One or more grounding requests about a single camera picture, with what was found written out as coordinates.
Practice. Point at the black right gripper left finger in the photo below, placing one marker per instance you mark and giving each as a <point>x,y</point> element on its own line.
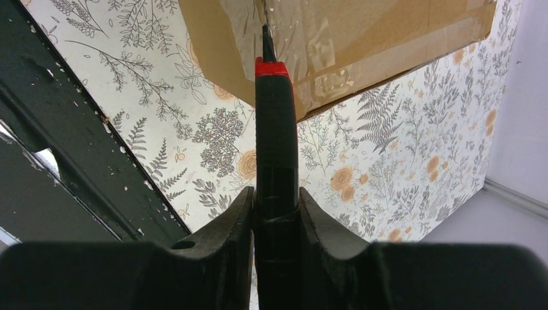
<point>209,269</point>

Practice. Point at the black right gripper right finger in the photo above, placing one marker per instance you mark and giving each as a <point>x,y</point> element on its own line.
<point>340,270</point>

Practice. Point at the red black utility knife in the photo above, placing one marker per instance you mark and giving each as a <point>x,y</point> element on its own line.
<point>276,228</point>

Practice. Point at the brown cardboard express box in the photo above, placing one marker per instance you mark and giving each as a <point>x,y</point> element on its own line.
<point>332,49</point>

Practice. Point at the floral patterned table mat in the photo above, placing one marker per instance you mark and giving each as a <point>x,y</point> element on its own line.
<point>389,164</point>

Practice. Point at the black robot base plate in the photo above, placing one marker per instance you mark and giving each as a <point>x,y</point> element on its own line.
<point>65,173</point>

